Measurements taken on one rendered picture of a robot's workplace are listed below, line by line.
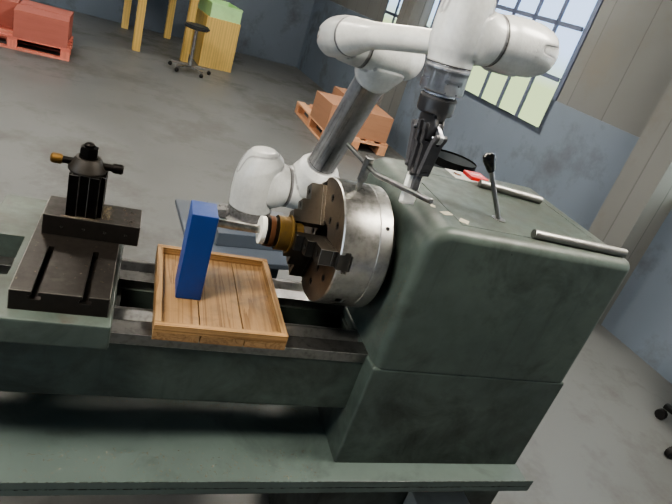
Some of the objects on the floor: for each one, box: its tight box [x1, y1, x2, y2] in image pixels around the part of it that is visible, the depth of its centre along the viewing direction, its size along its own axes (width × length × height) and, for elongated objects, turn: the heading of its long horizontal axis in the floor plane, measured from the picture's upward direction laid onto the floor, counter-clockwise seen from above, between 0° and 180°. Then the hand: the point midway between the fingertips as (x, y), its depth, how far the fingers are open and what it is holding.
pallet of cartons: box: [0, 0, 74, 62], centre depth 616 cm, size 113×78×41 cm
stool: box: [168, 21, 211, 78], centre depth 738 cm, size 54×57×60 cm
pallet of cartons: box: [294, 86, 394, 156], centre depth 689 cm, size 124×86×45 cm
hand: (410, 188), depth 120 cm, fingers closed
